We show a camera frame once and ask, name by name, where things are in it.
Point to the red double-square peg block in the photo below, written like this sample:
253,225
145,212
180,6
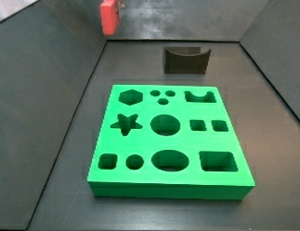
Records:
110,16

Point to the green shape sorting board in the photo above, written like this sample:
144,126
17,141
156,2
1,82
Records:
168,146

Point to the black curved holder stand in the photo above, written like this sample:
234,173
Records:
185,60

